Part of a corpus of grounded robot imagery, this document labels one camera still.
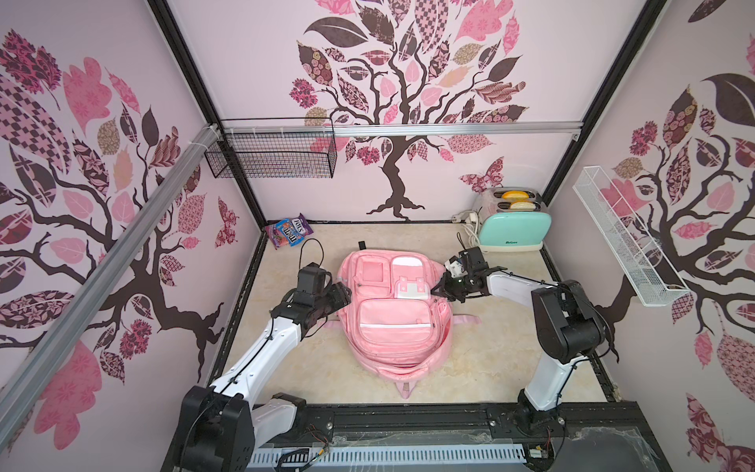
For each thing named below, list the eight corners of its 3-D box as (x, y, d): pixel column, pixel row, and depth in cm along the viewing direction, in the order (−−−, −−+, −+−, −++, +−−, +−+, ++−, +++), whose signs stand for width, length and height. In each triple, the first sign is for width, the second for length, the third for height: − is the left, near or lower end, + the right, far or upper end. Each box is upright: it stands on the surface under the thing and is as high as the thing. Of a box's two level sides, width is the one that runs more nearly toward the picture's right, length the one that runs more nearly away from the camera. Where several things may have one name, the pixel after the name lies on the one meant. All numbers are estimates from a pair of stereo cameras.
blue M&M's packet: (292, 248, 113) (290, 244, 111) (276, 226, 121) (275, 223, 119) (306, 241, 115) (305, 237, 113) (290, 220, 123) (289, 216, 121)
